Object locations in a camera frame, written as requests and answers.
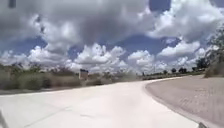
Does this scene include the dry scrub bushes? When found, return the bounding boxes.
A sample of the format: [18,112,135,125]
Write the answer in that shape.
[0,63,141,92]

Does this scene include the bush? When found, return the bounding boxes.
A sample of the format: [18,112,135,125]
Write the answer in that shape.
[203,27,224,79]

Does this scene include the grey paved ground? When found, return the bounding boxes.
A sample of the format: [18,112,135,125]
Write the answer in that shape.
[145,74,224,128]

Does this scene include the small sign board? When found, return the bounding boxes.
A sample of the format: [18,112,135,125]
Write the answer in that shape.
[79,68,90,81]

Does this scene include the row of distant trees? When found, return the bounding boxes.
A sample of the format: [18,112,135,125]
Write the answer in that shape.
[142,57,210,81]

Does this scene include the pale concrete path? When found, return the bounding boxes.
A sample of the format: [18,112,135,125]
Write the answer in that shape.
[0,77,201,128]

